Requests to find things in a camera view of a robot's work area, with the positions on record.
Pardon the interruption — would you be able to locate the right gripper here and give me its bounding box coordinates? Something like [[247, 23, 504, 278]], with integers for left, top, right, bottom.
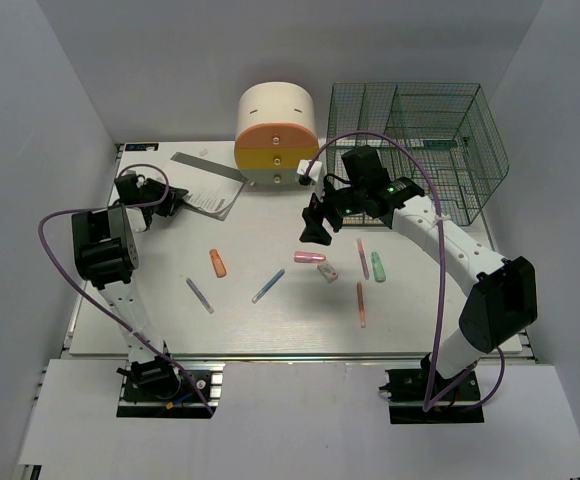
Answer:
[[300, 174, 367, 246]]

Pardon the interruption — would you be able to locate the white paper booklet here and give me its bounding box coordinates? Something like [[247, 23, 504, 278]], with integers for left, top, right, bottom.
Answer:
[[163, 152, 246, 221]]

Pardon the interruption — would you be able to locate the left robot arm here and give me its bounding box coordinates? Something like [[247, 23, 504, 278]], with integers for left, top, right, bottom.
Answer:
[[71, 168, 188, 399]]

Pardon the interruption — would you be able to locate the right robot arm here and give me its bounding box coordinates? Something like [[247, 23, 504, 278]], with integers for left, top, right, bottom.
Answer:
[[296, 146, 537, 399]]

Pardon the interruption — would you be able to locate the pink highlighter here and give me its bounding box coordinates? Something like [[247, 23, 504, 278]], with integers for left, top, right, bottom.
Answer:
[[293, 251, 326, 264]]

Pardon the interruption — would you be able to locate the white eraser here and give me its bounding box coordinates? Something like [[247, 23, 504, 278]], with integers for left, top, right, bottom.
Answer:
[[317, 262, 338, 283]]

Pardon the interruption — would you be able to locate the pink pen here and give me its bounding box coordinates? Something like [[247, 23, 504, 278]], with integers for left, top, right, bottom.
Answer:
[[356, 238, 369, 280]]

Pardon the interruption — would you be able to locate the blue pen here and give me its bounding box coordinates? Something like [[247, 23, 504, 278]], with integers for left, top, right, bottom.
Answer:
[[251, 268, 286, 304]]

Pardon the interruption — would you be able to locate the black label sticker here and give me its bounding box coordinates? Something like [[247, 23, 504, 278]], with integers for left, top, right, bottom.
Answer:
[[124, 143, 159, 152]]

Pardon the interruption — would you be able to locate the orange highlighter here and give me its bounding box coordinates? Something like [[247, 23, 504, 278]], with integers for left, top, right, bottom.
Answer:
[[209, 249, 227, 278]]

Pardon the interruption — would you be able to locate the green highlighter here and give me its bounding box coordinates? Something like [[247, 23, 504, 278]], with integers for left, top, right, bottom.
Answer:
[[371, 251, 387, 283]]

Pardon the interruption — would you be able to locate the orange pen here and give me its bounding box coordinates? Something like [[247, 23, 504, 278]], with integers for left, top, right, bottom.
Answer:
[[356, 282, 367, 328]]

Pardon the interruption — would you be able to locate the purple pen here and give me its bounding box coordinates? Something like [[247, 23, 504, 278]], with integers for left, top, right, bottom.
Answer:
[[185, 278, 214, 314]]

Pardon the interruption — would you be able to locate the round drawer storage box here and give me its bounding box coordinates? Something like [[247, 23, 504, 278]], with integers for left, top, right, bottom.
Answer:
[[234, 81, 319, 186]]

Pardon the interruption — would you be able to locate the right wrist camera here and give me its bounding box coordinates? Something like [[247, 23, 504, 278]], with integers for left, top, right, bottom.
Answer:
[[296, 159, 322, 186]]

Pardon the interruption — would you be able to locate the green wire mesh organizer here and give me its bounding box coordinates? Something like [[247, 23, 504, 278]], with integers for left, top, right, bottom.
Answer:
[[323, 82, 509, 227]]

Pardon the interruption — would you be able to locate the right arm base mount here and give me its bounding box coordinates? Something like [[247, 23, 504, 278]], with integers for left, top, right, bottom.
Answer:
[[379, 367, 486, 426]]

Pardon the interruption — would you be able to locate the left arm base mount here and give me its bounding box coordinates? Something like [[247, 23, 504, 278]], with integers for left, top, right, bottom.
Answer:
[[116, 370, 223, 419]]

